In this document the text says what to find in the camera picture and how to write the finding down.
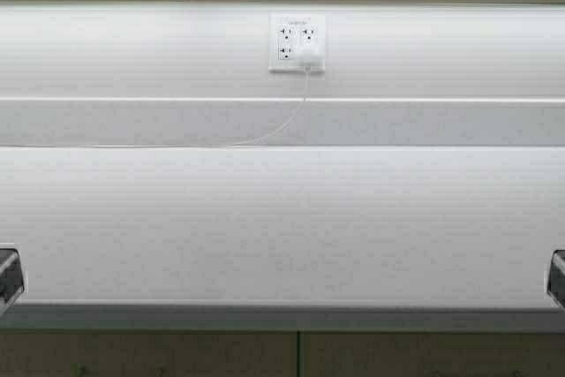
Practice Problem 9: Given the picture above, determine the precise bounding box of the white plug adapter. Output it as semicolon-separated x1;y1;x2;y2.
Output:
296;46;322;73

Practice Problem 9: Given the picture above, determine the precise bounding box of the left beige drawer front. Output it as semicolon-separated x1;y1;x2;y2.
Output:
1;333;297;376

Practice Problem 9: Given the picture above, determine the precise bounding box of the thin white cable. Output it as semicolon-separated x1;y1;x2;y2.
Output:
87;68;311;149

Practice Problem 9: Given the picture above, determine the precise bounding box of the white wall power outlet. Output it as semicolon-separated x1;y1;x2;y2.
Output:
268;13;327;73

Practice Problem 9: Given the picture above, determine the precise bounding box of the right beige drawer front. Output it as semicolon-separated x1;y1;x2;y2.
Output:
297;333;564;376

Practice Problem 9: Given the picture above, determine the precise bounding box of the beige drawer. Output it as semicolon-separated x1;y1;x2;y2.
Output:
297;333;564;376
1;333;297;376

